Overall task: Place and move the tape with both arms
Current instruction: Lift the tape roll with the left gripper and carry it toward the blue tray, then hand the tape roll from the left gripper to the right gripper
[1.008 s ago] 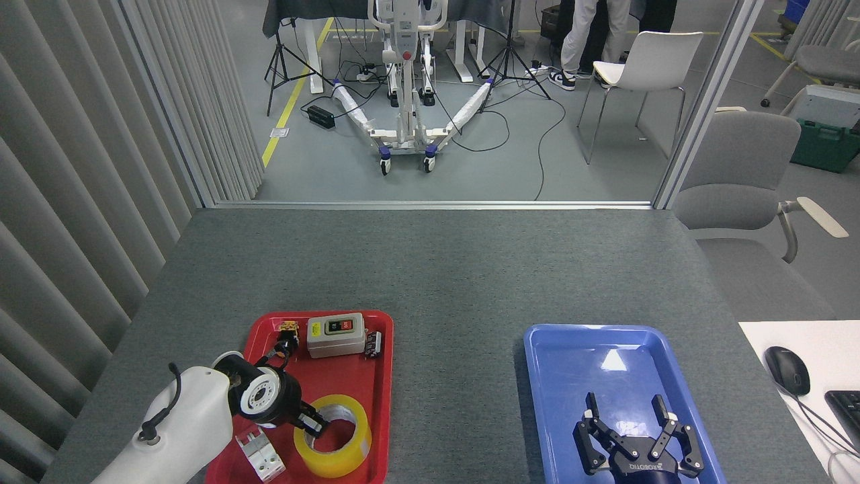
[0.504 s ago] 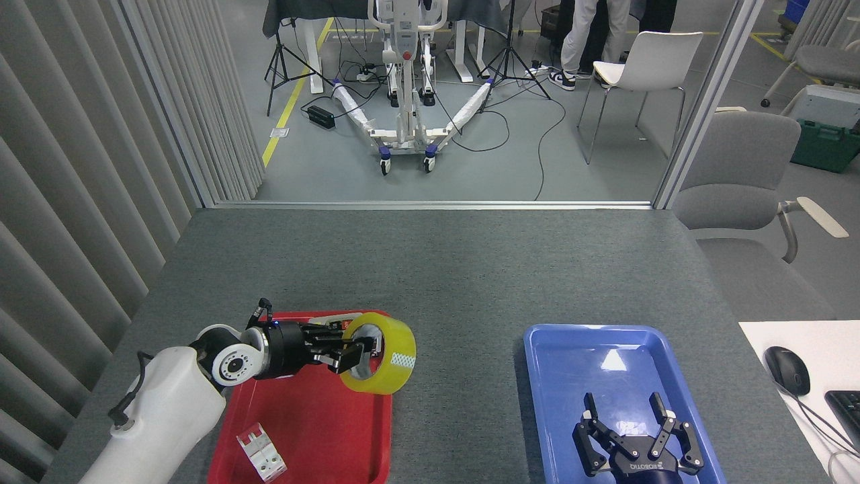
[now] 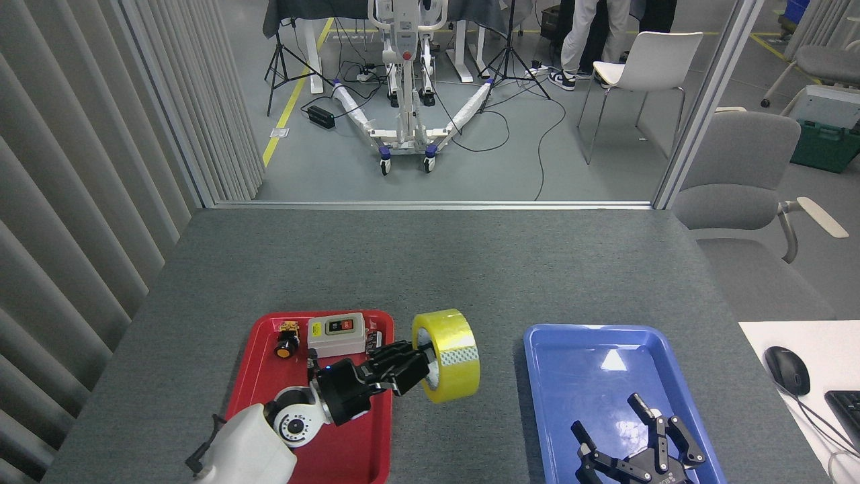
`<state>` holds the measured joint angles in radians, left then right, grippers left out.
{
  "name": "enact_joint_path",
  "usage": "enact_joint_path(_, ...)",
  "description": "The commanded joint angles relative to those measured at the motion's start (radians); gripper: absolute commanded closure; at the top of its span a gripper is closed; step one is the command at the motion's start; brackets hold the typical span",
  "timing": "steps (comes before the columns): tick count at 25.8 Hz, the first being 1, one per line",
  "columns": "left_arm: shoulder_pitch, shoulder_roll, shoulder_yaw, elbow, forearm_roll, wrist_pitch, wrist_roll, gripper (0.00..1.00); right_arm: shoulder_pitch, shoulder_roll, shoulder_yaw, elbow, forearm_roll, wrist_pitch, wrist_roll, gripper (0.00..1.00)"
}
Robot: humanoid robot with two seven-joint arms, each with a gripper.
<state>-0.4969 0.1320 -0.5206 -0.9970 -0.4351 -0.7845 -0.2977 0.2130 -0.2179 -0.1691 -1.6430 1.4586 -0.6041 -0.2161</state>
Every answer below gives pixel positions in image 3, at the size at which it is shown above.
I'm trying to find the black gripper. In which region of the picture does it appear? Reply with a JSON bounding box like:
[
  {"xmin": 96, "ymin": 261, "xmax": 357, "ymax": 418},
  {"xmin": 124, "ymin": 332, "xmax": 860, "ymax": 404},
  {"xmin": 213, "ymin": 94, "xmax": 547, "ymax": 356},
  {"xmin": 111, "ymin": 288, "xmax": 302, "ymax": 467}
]
[
  {"xmin": 571, "ymin": 393, "xmax": 707, "ymax": 484},
  {"xmin": 310, "ymin": 341, "xmax": 432, "ymax": 427}
]

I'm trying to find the yellow tape roll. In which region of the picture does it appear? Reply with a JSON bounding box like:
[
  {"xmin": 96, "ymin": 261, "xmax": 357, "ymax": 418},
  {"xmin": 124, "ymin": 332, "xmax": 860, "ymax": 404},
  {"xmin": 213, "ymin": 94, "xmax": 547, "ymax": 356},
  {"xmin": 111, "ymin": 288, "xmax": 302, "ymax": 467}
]
[{"xmin": 411, "ymin": 309, "xmax": 481, "ymax": 404}]

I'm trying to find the red plastic tray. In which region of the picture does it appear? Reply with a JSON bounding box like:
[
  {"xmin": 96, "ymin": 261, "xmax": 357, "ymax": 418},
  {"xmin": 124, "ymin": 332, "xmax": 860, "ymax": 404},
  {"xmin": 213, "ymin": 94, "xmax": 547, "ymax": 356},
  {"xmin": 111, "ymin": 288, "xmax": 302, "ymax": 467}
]
[{"xmin": 225, "ymin": 310, "xmax": 395, "ymax": 484}]

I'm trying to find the blue plastic tray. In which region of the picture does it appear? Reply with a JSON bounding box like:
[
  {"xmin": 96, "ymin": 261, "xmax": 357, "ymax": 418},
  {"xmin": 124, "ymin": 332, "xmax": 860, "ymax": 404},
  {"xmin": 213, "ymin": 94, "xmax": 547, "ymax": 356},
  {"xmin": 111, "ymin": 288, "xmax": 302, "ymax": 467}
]
[{"xmin": 523, "ymin": 324, "xmax": 728, "ymax": 484}]

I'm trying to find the black yellow push button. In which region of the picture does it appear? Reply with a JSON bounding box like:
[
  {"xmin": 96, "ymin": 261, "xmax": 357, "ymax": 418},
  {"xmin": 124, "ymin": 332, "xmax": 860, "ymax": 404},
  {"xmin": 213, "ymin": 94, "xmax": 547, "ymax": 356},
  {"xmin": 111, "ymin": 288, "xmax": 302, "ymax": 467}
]
[{"xmin": 273, "ymin": 321, "xmax": 300, "ymax": 360}]

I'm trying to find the black computer mouse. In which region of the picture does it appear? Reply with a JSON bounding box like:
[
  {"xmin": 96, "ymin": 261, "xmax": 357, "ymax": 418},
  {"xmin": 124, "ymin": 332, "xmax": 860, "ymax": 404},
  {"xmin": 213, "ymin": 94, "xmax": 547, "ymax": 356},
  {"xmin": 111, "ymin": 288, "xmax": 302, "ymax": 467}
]
[{"xmin": 765, "ymin": 346, "xmax": 811, "ymax": 397}]

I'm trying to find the black keyboard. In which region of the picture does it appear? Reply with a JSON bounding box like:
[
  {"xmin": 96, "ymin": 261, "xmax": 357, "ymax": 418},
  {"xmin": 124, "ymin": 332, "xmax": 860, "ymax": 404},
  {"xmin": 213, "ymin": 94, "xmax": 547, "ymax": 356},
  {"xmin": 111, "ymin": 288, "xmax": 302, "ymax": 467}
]
[{"xmin": 824, "ymin": 390, "xmax": 860, "ymax": 452}]

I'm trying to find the white desk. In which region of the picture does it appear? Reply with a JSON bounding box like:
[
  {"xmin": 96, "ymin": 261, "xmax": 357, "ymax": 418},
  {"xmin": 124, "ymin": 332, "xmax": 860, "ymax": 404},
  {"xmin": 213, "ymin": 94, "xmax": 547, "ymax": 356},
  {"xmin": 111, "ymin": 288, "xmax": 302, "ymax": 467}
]
[{"xmin": 739, "ymin": 320, "xmax": 860, "ymax": 484}]

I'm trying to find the grey office chair with armrest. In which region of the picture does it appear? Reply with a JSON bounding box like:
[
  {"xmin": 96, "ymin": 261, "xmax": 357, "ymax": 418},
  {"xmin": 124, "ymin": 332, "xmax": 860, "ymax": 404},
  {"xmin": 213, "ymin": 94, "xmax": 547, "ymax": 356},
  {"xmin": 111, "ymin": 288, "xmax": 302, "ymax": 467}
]
[{"xmin": 672, "ymin": 111, "xmax": 851, "ymax": 322}]

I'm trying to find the white stand on wheels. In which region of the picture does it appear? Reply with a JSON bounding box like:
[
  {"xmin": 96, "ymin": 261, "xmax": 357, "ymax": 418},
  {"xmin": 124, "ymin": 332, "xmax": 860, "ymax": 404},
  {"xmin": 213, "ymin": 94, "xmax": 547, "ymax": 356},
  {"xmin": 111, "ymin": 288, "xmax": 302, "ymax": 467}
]
[{"xmin": 331, "ymin": 0, "xmax": 495, "ymax": 177}]

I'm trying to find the black tripod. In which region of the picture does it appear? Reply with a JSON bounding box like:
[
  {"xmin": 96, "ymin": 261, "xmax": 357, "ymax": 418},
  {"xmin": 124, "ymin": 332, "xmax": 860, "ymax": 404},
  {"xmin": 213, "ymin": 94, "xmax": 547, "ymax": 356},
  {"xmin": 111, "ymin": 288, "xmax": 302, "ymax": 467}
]
[
  {"xmin": 478, "ymin": 0, "xmax": 552, "ymax": 114},
  {"xmin": 264, "ymin": 0, "xmax": 335, "ymax": 117}
]

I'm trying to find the green plastic bin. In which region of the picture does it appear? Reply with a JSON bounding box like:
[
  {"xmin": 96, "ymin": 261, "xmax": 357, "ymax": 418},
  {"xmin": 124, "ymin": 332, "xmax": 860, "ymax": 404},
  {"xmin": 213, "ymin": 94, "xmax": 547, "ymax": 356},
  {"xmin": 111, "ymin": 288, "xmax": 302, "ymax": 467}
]
[{"xmin": 790, "ymin": 120, "xmax": 860, "ymax": 174}]

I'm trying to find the table with dark cloth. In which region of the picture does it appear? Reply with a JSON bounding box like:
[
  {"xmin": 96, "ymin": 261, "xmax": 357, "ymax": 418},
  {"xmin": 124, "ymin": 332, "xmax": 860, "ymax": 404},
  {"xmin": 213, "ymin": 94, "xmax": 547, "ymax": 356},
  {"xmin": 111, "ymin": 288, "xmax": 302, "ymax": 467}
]
[{"xmin": 262, "ymin": 0, "xmax": 508, "ymax": 93}]

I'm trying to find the person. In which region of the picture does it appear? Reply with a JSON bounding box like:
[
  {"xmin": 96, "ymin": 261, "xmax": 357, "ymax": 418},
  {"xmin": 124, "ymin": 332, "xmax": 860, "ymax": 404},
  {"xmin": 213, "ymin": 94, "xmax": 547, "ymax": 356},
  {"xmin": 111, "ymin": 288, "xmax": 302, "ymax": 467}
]
[
  {"xmin": 548, "ymin": 0, "xmax": 634, "ymax": 91},
  {"xmin": 579, "ymin": 0, "xmax": 678, "ymax": 71}
]

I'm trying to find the white plastic chair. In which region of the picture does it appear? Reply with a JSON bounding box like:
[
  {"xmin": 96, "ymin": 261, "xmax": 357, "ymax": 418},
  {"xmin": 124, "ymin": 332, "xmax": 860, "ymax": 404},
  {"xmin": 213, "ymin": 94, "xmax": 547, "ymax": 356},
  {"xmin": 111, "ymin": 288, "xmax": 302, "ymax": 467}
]
[{"xmin": 576, "ymin": 32, "xmax": 704, "ymax": 165}]

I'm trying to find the white flat box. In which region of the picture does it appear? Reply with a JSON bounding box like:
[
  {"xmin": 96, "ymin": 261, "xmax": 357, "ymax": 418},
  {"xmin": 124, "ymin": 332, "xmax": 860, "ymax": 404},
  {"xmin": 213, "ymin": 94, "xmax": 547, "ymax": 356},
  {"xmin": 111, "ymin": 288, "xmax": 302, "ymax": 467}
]
[{"xmin": 798, "ymin": 85, "xmax": 860, "ymax": 130}]

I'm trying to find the grey chair on castors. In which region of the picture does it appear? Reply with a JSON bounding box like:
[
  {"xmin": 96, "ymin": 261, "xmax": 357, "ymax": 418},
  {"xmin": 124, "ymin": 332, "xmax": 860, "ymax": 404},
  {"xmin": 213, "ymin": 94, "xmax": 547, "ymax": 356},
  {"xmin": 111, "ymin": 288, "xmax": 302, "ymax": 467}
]
[{"xmin": 761, "ymin": 44, "xmax": 860, "ymax": 108}]

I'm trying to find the grey two-button switch box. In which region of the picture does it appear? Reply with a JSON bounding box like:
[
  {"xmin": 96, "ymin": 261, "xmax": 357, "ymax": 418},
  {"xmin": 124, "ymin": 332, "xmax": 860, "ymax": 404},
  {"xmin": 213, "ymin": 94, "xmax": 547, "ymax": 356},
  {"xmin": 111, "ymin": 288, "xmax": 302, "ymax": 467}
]
[{"xmin": 307, "ymin": 313, "xmax": 367, "ymax": 359}]

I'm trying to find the mouse cable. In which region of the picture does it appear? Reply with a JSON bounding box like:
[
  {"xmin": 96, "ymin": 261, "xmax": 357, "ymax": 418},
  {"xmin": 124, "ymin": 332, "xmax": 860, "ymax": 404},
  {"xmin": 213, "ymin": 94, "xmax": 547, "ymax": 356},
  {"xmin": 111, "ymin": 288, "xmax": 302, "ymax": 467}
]
[{"xmin": 773, "ymin": 380, "xmax": 860, "ymax": 466}]

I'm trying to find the black floor cable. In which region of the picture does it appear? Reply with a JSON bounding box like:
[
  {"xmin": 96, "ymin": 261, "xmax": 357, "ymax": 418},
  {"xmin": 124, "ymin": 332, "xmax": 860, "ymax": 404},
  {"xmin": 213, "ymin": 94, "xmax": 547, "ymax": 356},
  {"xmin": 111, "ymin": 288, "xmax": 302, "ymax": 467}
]
[{"xmin": 534, "ymin": 87, "xmax": 568, "ymax": 201}]

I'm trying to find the silver post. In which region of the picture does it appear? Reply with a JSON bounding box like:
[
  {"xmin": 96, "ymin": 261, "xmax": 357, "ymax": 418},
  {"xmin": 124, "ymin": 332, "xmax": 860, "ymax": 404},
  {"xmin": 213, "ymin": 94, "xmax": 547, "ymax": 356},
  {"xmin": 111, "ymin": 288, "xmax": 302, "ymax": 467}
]
[{"xmin": 653, "ymin": 0, "xmax": 767, "ymax": 210}]

